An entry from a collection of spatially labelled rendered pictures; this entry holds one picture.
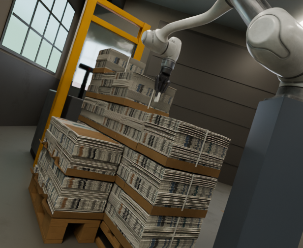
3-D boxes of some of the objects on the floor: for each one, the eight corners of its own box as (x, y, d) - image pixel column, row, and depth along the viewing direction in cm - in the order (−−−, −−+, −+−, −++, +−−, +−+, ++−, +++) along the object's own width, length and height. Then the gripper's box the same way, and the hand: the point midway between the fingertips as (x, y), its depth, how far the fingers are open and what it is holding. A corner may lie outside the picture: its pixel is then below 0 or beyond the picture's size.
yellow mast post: (33, 168, 243) (90, -11, 243) (32, 165, 251) (88, -8, 251) (43, 170, 248) (99, -5, 249) (42, 167, 256) (96, -3, 256)
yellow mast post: (95, 177, 280) (144, 22, 280) (92, 174, 287) (140, 23, 287) (102, 178, 285) (151, 26, 285) (99, 175, 292) (147, 27, 292)
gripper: (170, 72, 174) (160, 104, 174) (156, 65, 167) (145, 98, 167) (177, 72, 168) (166, 105, 168) (162, 64, 160) (151, 99, 160)
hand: (157, 97), depth 167 cm, fingers closed
